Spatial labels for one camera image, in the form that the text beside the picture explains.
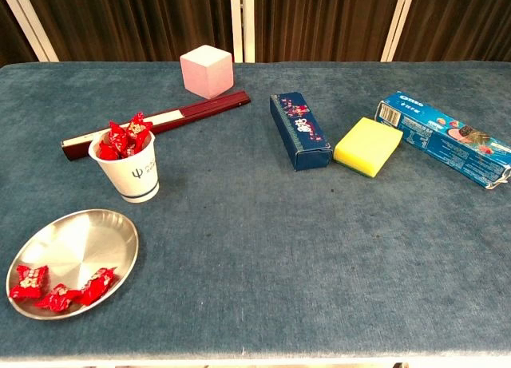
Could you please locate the red candy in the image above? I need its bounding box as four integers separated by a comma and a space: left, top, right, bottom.
126, 112, 154, 148
97, 140, 119, 161
8, 264, 50, 302
34, 283, 81, 313
75, 266, 118, 307
108, 120, 129, 157

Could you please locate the white paper cup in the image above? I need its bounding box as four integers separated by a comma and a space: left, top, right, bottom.
88, 125, 160, 204

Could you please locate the metal bowl of red candies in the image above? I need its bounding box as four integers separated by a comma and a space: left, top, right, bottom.
5, 208, 141, 321

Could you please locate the dark blue printed box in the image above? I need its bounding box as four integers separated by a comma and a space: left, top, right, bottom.
269, 90, 334, 172

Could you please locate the blue table cloth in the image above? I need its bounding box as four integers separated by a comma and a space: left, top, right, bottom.
0, 61, 511, 363

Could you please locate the dark red folded fan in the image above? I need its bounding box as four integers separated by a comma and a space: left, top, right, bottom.
60, 90, 252, 162

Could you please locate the pink cube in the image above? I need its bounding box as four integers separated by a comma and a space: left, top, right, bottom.
179, 44, 235, 101

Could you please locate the yellow sponge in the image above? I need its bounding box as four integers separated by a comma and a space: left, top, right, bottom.
333, 117, 404, 180

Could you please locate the dark brown curtain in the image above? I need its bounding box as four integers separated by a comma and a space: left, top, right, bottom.
254, 0, 403, 63
0, 0, 40, 68
393, 0, 511, 62
22, 0, 235, 62

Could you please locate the blue Oreo cookie box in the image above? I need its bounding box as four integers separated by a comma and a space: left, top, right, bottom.
374, 90, 511, 192

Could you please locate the white frame post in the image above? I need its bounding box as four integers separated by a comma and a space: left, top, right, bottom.
0, 0, 61, 62
242, 0, 256, 63
380, 0, 418, 62
229, 0, 244, 63

